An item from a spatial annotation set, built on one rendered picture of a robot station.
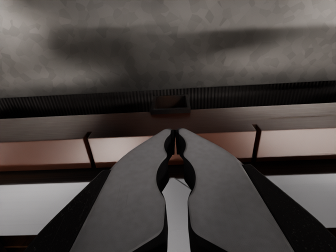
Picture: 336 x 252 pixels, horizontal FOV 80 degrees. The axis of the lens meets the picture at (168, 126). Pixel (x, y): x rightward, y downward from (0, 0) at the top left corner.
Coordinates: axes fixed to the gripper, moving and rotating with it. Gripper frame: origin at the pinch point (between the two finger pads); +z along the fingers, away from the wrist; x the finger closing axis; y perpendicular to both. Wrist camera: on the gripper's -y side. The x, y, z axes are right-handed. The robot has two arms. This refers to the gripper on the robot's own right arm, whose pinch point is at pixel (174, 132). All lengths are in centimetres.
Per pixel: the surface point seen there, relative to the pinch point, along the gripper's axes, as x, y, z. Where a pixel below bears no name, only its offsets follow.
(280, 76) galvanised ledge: 17.1, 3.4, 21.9
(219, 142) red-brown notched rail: 4.5, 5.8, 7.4
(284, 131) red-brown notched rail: 11.0, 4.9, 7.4
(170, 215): -1.1, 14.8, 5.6
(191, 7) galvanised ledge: 2.9, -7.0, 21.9
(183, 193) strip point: 0.6, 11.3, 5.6
